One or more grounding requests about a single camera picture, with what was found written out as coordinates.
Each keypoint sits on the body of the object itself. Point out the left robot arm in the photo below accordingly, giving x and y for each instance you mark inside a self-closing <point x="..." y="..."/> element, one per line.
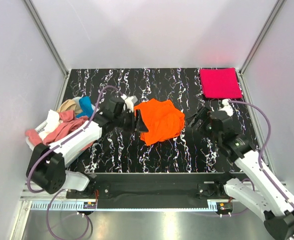
<point x="48" y="163"/>

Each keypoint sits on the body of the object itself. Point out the white laundry basket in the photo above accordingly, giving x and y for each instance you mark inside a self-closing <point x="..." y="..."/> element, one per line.
<point x="70" y="116"/>

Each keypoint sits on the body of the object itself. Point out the white t shirt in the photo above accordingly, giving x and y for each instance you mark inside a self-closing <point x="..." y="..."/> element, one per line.
<point x="52" y="122"/>

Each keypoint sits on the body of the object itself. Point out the slotted cable duct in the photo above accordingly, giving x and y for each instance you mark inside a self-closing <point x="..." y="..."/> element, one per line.
<point x="64" y="205"/>

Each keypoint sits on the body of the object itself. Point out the dusty pink t shirt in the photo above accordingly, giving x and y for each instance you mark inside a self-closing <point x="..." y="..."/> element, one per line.
<point x="68" y="124"/>

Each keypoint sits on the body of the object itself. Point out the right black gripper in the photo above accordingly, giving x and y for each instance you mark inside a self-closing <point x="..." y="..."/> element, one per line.
<point x="204" y="119"/>

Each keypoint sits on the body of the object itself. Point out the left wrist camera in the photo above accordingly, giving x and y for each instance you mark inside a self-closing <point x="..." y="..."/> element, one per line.
<point x="130" y="101"/>

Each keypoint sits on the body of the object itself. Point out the folded magenta t shirt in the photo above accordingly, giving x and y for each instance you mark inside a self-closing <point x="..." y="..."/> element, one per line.
<point x="220" y="83"/>

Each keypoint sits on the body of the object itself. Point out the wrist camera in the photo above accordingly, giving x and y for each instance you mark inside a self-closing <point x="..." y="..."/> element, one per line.
<point x="226" y="106"/>
<point x="130" y="101"/>

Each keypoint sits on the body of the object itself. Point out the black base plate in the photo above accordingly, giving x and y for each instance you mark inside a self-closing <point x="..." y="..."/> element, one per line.
<point x="145" y="191"/>

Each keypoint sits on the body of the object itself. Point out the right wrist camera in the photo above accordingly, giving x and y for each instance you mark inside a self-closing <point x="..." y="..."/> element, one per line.
<point x="226" y="106"/>

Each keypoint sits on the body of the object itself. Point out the beige t shirt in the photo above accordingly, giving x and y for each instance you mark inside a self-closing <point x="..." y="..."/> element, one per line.
<point x="70" y="104"/>

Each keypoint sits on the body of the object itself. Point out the blue t shirt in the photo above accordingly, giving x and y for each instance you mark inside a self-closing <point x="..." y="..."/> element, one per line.
<point x="86" y="107"/>

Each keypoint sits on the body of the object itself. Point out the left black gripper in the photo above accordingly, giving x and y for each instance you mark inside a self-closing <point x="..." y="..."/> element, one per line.
<point x="136" y="121"/>

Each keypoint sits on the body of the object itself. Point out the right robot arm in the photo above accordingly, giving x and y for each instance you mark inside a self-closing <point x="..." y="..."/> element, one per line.
<point x="271" y="202"/>

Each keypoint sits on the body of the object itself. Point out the orange t shirt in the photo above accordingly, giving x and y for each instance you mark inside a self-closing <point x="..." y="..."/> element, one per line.
<point x="162" y="120"/>

